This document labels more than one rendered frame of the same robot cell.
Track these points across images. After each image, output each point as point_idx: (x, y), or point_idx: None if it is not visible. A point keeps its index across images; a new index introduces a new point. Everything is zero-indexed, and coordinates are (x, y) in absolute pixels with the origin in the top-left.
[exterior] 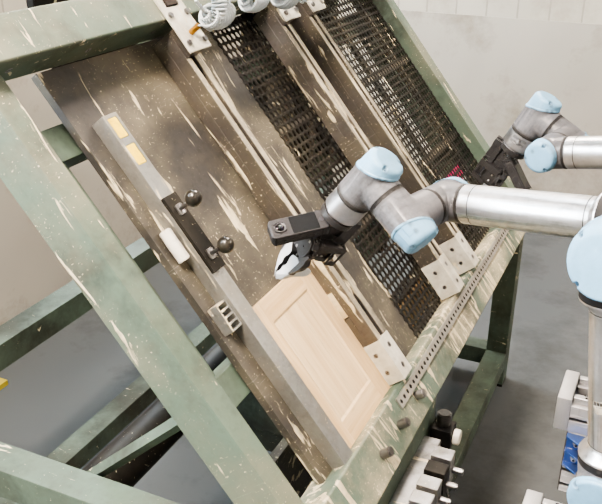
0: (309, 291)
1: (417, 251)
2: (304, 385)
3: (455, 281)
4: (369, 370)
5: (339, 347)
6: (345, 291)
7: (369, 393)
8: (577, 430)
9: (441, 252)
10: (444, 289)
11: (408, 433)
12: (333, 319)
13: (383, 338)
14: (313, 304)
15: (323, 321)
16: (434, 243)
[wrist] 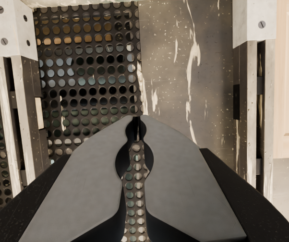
0: (283, 131)
1: (34, 82)
2: None
3: (7, 10)
4: (277, 21)
5: None
6: (273, 112)
7: None
8: None
9: None
10: (26, 16)
11: None
12: (277, 92)
13: (265, 35)
14: None
15: None
16: (3, 76)
